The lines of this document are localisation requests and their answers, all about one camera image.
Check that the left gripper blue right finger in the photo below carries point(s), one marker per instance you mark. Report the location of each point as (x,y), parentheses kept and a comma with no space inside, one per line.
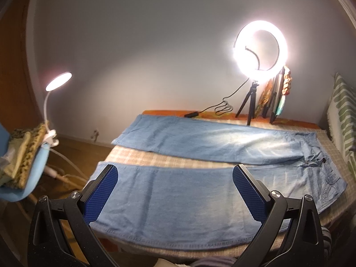
(253,192)

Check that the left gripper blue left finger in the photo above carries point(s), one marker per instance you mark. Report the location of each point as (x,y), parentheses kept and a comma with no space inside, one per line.
(97,192)

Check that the light blue denim pants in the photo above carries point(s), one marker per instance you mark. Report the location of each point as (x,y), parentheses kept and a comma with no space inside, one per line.
(194,177)

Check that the checkered beige bed blanket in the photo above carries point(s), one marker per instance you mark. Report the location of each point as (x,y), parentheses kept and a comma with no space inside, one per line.
(319,200)

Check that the light blue chair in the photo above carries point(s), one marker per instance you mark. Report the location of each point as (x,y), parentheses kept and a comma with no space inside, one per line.
(38,166)

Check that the leopard print cloth pile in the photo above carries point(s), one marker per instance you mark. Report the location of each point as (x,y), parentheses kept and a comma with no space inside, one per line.
(22,149)

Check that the colourful items leaning on wall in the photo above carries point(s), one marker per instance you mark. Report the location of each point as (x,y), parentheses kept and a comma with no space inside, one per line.
(272,100)

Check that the bright ring light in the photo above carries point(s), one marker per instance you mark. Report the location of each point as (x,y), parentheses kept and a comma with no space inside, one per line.
(260,50)

